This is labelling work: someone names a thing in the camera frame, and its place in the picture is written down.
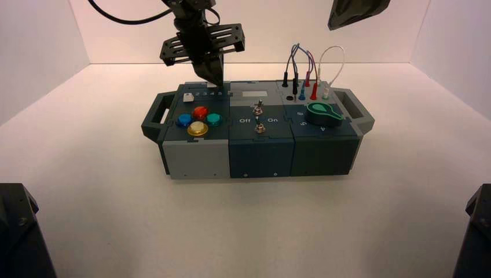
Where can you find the yellow round push button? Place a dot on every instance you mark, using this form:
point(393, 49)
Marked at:
point(198, 129)

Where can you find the green rotary knob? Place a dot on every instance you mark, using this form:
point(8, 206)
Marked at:
point(323, 115)

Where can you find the teal round push button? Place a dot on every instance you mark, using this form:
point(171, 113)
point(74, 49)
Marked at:
point(213, 120)

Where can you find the grey teal modular task box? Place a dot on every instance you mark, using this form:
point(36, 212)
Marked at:
point(261, 153)

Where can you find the blue round push button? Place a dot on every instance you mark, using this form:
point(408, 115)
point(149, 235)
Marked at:
point(184, 120)

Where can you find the small grey display screen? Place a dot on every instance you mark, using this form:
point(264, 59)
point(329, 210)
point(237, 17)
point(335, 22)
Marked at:
point(254, 94)

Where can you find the metal toggle switch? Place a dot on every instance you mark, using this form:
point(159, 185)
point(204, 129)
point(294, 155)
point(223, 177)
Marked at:
point(257, 109)
point(259, 127)

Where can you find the red round push button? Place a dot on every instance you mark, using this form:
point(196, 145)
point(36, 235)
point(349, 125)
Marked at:
point(200, 112)

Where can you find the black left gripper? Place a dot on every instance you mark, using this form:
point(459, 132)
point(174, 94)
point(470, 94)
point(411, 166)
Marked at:
point(193, 38)

